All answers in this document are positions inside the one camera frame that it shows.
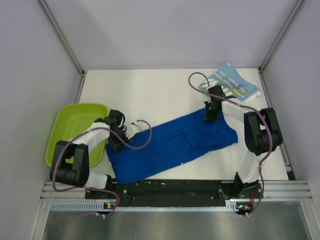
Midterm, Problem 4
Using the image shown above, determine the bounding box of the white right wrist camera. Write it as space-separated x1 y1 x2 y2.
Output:
221 86 234 98

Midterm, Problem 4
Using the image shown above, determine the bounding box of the light blue printed folded t-shirt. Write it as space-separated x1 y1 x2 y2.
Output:
198 63 261 104

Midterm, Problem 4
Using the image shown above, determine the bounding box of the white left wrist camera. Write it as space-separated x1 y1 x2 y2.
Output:
125 120 141 139

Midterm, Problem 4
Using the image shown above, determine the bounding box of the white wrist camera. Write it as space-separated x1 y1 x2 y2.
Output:
125 120 141 139
221 86 234 98

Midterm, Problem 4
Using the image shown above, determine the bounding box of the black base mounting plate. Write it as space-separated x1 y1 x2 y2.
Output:
84 177 263 207

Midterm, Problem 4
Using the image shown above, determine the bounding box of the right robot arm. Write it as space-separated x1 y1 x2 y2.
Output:
204 85 283 198

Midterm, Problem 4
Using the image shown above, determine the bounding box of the aluminium frame rail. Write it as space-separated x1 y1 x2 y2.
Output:
40 180 313 202

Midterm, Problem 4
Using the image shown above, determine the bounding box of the lime green plastic tray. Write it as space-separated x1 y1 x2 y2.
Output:
45 103 109 166

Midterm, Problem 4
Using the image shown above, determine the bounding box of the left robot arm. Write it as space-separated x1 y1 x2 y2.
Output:
50 109 141 199

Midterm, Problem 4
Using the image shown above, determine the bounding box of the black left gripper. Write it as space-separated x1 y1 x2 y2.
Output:
107 126 132 153

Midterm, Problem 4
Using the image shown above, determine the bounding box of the slotted cable duct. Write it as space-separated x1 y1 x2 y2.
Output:
50 201 253 213

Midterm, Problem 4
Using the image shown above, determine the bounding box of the royal blue t-shirt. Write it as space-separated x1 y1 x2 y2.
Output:
105 109 238 184

